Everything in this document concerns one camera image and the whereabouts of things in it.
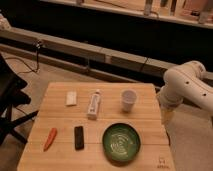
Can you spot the cream suction gripper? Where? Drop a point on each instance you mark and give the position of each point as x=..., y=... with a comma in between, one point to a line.
x=167, y=115

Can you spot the white sponge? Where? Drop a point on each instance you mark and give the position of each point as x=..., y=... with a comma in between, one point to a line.
x=71, y=98

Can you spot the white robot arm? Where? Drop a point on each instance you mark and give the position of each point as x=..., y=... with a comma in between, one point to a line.
x=184, y=82

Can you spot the green ceramic bowl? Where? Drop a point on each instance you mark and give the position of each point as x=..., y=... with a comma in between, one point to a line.
x=121, y=142

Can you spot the white paper cup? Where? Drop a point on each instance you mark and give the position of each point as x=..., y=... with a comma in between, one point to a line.
x=128, y=99

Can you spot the white toothpaste tube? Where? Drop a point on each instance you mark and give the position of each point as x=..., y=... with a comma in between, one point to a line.
x=94, y=104

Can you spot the black rectangular remote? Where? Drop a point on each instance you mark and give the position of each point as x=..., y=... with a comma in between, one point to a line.
x=79, y=137

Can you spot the orange carrot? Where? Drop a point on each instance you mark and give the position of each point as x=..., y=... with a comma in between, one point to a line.
x=50, y=139

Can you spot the black office chair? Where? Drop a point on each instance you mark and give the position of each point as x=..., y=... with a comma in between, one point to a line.
x=11, y=95

